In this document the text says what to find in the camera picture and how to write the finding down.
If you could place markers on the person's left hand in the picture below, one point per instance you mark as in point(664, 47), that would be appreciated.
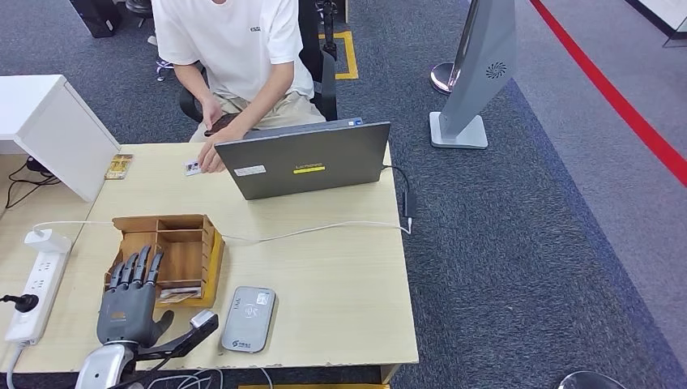
point(212, 156)

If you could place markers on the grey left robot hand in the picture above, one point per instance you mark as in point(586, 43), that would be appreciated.
point(126, 317)

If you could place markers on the person's right hand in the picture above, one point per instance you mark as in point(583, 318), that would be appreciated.
point(212, 110)

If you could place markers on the black smartphone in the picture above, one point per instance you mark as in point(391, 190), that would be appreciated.
point(225, 122)

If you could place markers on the white photo ID card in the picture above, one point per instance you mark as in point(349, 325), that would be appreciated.
point(190, 168)

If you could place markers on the person's left forearm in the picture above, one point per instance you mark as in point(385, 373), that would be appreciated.
point(265, 96)

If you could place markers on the person's right forearm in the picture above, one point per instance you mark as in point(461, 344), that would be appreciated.
point(188, 80)

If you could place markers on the gold patterned key card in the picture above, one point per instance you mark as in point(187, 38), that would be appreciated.
point(118, 166)
point(177, 298)

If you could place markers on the person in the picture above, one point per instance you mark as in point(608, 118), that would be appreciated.
point(231, 43)

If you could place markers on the wooden card organizer box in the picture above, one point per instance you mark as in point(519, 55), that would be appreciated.
point(182, 257)

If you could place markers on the grey card reader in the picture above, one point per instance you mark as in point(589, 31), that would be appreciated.
point(248, 319)

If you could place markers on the white power strip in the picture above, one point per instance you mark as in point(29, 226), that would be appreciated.
point(35, 295)

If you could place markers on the grey laptop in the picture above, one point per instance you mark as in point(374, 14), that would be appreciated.
point(311, 161)

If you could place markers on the black power plug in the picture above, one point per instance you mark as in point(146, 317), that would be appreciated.
point(24, 303)

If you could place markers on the black office chair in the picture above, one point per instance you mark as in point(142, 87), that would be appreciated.
point(327, 91)

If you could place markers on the black stool chrome base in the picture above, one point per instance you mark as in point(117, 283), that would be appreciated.
point(139, 6)

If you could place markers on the black box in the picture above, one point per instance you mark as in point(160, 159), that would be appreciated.
point(96, 16)

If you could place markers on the yellow floor tape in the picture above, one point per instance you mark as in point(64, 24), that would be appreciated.
point(350, 53)

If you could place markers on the white cabinet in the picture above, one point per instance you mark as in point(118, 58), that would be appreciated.
point(59, 129)

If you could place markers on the grey kiosk stand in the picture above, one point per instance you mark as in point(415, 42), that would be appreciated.
point(475, 80)

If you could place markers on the light wooden desk panel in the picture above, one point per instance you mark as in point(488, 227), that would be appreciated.
point(390, 373)

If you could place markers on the red floor tape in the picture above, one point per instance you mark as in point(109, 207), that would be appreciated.
point(620, 99)

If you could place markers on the chrome round base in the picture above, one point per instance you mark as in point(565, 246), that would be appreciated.
point(590, 382)

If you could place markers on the white partition board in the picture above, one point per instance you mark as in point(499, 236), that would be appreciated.
point(665, 11)

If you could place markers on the black camera bracket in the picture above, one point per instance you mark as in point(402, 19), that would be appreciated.
point(182, 338)

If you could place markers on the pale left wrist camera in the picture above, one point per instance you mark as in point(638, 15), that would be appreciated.
point(203, 318)

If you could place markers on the chrome stanchion post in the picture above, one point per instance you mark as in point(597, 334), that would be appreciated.
point(443, 78)

